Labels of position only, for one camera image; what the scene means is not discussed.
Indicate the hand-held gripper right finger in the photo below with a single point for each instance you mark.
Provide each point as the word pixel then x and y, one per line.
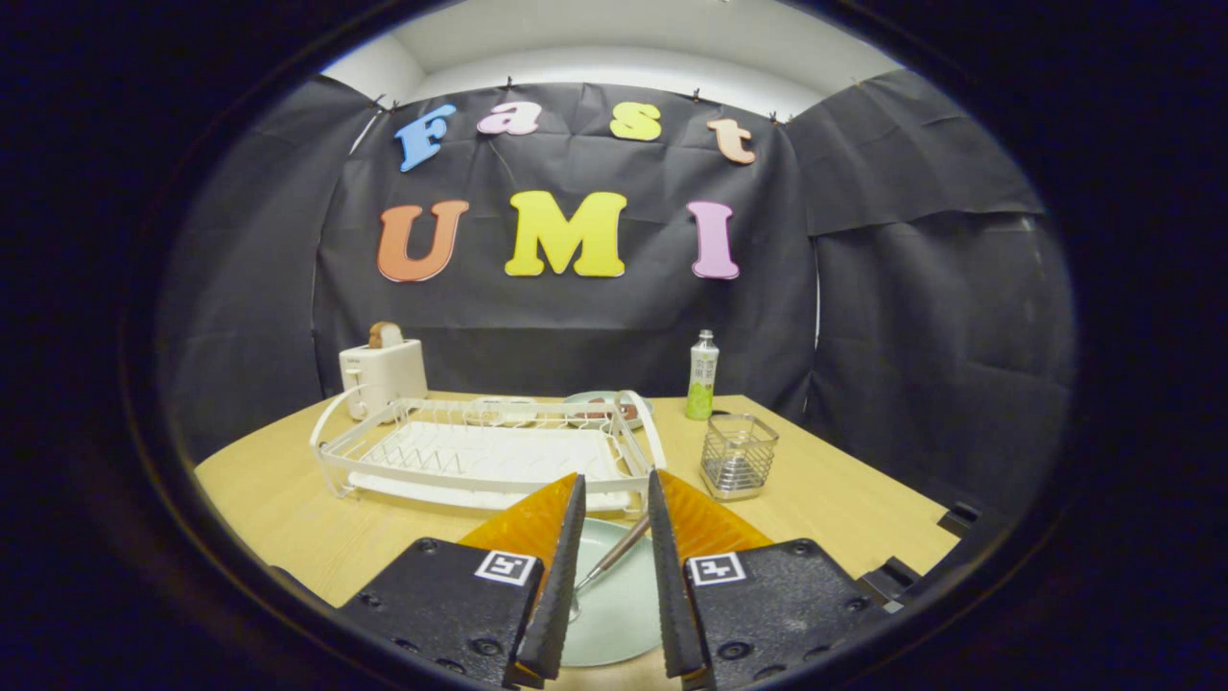
pixel 669 595

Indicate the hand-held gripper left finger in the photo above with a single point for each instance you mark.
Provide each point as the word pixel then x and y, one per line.
pixel 566 576

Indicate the metal spoon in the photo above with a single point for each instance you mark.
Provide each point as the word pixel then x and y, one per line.
pixel 614 554

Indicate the light green plate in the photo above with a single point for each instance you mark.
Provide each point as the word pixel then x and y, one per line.
pixel 614 614

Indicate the white dish rack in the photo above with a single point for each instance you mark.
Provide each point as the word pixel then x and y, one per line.
pixel 480 451

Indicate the small green plate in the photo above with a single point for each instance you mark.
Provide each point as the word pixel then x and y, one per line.
pixel 585 397

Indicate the brown sausage piece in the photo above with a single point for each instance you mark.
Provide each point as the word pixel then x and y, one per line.
pixel 604 415

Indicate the green label bottle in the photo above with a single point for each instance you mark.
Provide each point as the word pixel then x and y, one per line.
pixel 702 379

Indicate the black table edge clamp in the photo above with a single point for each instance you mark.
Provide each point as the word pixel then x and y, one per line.
pixel 887 581
pixel 961 520

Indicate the black backdrop cloth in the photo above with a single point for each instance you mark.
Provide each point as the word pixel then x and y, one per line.
pixel 576 326

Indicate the white toaster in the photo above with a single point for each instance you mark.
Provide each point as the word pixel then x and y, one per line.
pixel 384 374

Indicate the brown bread slice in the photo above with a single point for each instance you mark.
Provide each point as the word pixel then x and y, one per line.
pixel 386 335

